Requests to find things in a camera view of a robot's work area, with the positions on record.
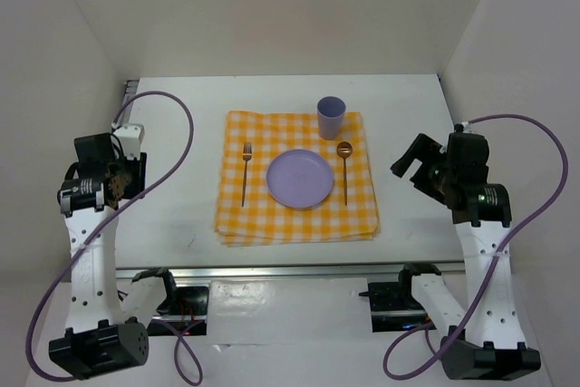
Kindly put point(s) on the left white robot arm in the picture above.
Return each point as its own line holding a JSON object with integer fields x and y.
{"x": 104, "y": 332}

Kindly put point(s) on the copper spoon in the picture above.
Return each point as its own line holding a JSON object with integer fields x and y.
{"x": 344, "y": 150}

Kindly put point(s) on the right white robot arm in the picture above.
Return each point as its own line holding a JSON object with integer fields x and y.
{"x": 484, "y": 341}

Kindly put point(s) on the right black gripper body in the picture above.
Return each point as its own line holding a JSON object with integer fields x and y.
{"x": 442, "y": 173}

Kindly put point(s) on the purple plastic cup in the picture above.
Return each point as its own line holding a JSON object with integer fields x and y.
{"x": 330, "y": 112}

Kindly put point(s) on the yellow checkered cloth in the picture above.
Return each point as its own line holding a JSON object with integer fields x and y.
{"x": 263, "y": 221}

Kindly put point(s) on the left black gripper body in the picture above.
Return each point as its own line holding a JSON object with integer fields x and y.
{"x": 132, "y": 174}

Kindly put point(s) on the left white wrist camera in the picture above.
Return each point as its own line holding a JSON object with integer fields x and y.
{"x": 129, "y": 138}

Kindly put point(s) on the copper fork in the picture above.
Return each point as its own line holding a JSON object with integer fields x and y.
{"x": 247, "y": 156}

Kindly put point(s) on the purple plastic plate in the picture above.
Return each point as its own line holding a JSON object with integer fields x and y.
{"x": 299, "y": 179}

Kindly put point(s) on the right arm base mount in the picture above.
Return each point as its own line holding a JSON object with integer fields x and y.
{"x": 392, "y": 307}

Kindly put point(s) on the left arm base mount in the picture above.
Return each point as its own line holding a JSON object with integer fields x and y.
{"x": 185, "y": 307}

